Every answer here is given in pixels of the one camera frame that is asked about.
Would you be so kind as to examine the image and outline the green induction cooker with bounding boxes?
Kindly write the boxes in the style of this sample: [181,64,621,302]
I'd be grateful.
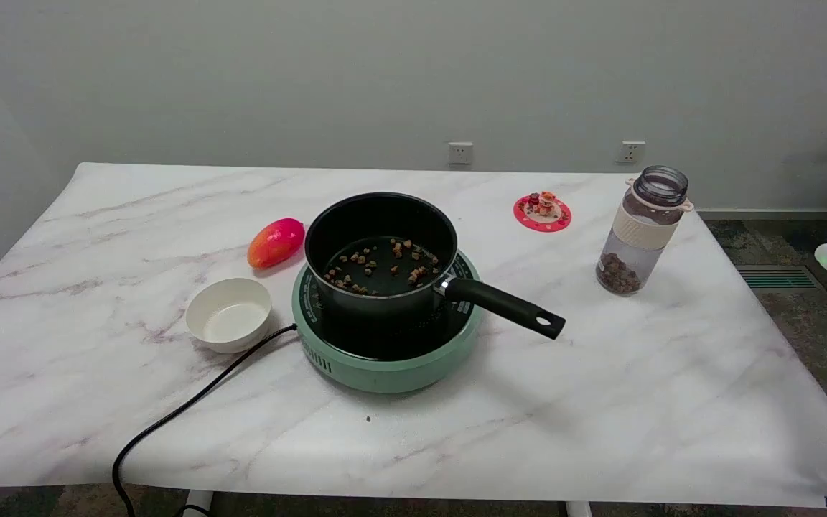
[291,249,485,394]

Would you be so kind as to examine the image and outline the brown food pieces in saucepan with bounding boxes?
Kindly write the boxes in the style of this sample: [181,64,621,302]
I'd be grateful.
[323,238,441,296]

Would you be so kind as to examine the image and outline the white bowl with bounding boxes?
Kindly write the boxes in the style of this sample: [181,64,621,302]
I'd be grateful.
[185,277,273,354]

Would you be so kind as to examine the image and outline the clear bottle with beige band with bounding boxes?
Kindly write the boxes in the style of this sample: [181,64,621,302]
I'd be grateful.
[595,165,695,297]

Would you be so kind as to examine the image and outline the red orange mango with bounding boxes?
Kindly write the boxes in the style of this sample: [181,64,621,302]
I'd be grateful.
[246,218,307,270]

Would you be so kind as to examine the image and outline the black saucepan with handle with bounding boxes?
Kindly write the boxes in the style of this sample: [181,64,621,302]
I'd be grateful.
[304,192,566,340]

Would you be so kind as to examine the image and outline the red coaster with figurines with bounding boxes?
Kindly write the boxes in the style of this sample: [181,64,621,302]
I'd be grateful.
[513,191,572,233]

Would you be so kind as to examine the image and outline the floor vent grille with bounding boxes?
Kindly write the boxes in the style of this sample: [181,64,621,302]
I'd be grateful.
[736,266,818,290]

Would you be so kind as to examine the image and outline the black power cable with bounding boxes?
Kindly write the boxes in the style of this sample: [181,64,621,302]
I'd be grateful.
[111,323,299,517]

